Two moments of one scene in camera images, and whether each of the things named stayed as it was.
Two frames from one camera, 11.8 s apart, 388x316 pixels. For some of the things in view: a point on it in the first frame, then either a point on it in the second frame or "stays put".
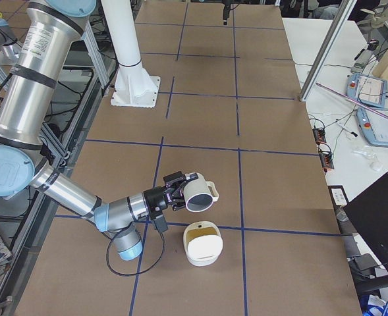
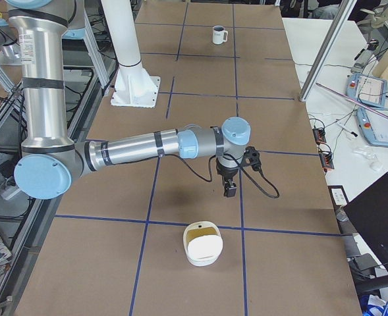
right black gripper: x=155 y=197 → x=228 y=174
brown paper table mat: x=234 y=108 stays put
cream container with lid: x=203 y=243 stays put
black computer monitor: x=379 y=212 stays put
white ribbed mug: x=199 y=195 → x=219 y=35
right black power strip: x=326 y=160 stays put
